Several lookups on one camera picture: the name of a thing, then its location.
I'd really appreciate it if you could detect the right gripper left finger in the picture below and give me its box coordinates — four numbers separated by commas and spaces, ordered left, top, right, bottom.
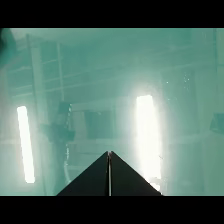
56, 150, 110, 197

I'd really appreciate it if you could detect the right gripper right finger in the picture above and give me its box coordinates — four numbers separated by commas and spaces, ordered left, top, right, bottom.
109, 150, 163, 197

